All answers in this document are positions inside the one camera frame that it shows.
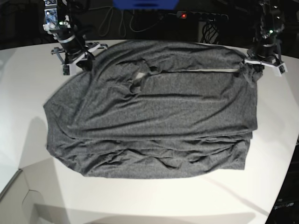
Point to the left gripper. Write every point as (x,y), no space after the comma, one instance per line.
(266,52)

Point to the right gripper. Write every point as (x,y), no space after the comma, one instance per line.
(74,49)

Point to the grey t-shirt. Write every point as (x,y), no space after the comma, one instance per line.
(117,123)

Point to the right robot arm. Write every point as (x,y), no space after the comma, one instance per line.
(152,56)

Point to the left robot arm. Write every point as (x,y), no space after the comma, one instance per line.
(261,18)

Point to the black power strip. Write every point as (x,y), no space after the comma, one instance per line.
(201,16)

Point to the blue box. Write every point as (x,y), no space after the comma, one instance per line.
(145,4)

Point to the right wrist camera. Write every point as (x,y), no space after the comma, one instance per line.
(69,69)

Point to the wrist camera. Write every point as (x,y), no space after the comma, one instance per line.
(280,70)
(69,69)

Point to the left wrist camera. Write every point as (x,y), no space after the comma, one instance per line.
(280,70)

